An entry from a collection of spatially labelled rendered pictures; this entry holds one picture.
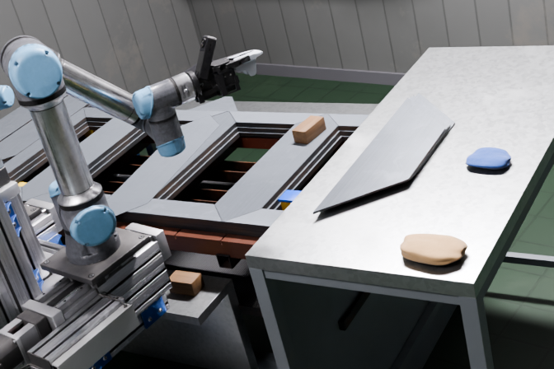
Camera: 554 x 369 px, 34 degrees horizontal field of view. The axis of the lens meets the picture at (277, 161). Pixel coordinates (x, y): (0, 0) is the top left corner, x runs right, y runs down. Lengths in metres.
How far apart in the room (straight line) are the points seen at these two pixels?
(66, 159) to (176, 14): 4.29
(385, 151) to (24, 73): 1.03
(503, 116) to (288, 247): 0.80
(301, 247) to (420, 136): 0.56
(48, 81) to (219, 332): 1.21
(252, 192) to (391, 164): 0.62
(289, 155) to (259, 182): 0.19
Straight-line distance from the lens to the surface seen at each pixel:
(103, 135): 3.77
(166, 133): 2.35
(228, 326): 3.02
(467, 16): 5.29
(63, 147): 2.27
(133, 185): 3.27
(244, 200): 2.95
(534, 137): 2.60
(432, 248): 2.12
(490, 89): 2.92
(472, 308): 2.10
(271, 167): 3.11
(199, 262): 3.32
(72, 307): 2.50
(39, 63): 2.18
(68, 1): 5.89
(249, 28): 6.27
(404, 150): 2.58
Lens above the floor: 2.26
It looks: 26 degrees down
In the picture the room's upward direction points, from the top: 14 degrees counter-clockwise
